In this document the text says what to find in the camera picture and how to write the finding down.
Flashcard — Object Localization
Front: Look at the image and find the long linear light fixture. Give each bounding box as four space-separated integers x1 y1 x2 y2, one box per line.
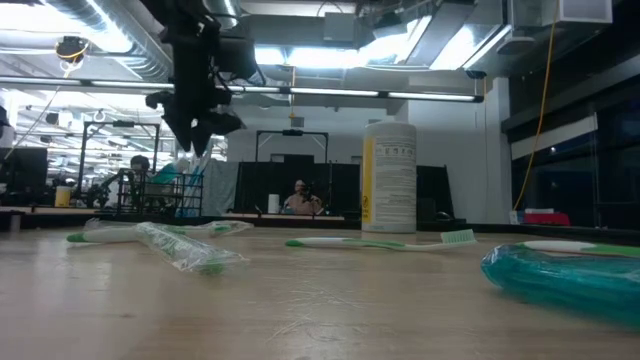
0 74 485 104

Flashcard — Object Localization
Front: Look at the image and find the black monitor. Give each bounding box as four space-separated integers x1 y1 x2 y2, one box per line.
0 146 50 206

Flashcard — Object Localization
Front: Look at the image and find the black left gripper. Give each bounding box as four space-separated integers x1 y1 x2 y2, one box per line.
145 42 246 158

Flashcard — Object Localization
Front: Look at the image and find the grey ceiling box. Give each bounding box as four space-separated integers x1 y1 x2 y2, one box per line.
322 12 357 44

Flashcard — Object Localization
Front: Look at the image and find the grey cloth cover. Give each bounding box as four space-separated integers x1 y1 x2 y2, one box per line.
202 158 239 217

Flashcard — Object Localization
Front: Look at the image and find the teal wrapped toothbrush case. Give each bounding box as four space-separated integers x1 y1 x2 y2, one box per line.
481 243 640 329

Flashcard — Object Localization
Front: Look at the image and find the person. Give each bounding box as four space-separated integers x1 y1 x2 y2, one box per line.
112 154 151 209
282 178 324 216

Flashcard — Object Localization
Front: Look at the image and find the black wire rack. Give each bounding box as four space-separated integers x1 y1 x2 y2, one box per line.
115 168 204 217

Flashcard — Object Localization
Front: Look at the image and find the red plastic bin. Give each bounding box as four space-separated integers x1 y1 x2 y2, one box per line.
517 207 571 226

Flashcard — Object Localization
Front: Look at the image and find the black metal rig frame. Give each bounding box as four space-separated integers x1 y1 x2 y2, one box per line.
254 128 330 164
77 119 162 201

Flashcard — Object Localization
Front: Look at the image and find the white wipes canister yellow label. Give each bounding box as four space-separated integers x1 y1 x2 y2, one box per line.
362 121 419 234

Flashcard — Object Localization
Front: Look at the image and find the black table edge strip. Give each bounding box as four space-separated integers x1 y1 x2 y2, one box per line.
0 212 640 247

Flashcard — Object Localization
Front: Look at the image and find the white ceiling vent unit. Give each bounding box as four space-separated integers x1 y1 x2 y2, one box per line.
542 0 614 26

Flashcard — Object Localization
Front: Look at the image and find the yellow hanging cable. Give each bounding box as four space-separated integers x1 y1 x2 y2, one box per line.
512 0 560 211

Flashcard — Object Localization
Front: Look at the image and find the black partition screen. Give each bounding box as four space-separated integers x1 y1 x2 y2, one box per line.
234 160 361 216

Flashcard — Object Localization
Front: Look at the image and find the green white toothbrush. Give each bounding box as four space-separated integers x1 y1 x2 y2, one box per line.
67 227 144 245
285 228 477 252
517 239 640 260

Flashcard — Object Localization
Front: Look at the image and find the silver round air duct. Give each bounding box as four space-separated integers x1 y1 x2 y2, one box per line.
218 0 241 30

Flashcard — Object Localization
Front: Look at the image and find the black panel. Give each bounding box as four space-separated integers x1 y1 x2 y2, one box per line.
417 164 454 224

